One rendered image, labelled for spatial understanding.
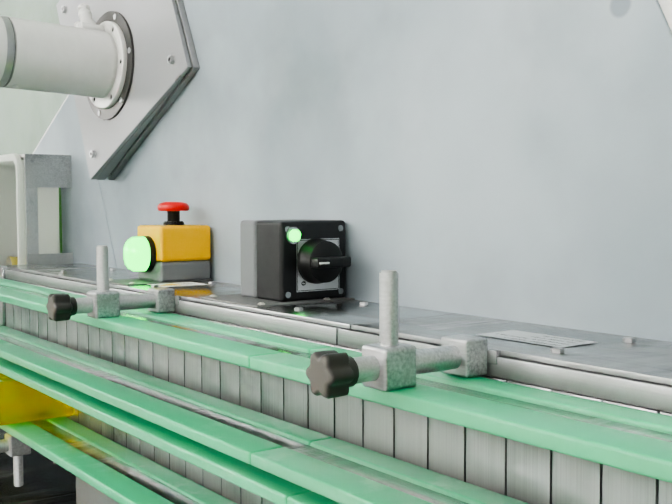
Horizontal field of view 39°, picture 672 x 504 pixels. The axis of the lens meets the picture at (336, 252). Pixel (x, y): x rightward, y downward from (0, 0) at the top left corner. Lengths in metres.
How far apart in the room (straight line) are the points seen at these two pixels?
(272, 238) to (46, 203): 0.77
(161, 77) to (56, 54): 0.15
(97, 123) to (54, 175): 0.21
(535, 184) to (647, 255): 0.12
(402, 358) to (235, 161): 0.61
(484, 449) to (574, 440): 0.18
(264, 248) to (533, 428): 0.49
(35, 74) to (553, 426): 0.99
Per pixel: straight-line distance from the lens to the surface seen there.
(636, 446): 0.47
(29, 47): 1.33
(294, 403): 0.83
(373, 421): 0.74
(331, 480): 0.66
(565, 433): 0.49
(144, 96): 1.32
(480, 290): 0.82
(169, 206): 1.19
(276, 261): 0.92
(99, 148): 1.44
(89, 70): 1.36
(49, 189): 1.64
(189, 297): 0.99
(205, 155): 1.22
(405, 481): 0.67
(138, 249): 1.17
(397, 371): 0.58
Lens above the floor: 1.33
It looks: 36 degrees down
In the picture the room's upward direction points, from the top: 92 degrees counter-clockwise
